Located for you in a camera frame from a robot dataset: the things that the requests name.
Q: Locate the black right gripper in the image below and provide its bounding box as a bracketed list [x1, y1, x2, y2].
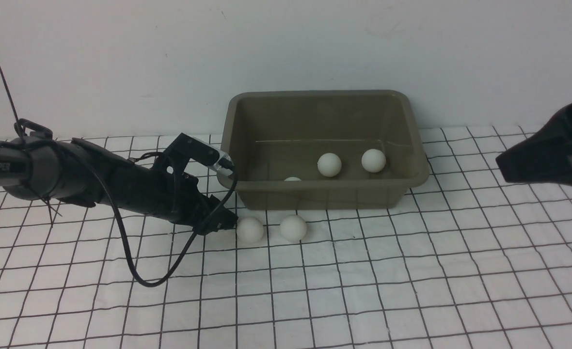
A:
[495, 103, 572, 187]

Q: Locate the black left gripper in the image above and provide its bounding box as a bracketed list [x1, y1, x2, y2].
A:
[173, 172, 238, 236]

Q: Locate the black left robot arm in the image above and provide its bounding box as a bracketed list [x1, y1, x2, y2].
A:
[0, 135, 238, 236]

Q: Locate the white grid-pattern table mat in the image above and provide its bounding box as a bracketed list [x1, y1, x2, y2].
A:
[0, 126, 572, 349]

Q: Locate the olive plastic storage bin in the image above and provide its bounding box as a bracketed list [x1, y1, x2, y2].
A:
[221, 89, 429, 210]

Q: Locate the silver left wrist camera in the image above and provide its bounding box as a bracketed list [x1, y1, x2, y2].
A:
[163, 133, 235, 176]

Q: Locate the black cable tie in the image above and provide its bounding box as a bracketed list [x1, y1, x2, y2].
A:
[0, 64, 53, 142]

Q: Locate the black left camera cable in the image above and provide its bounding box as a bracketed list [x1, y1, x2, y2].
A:
[0, 141, 239, 349]

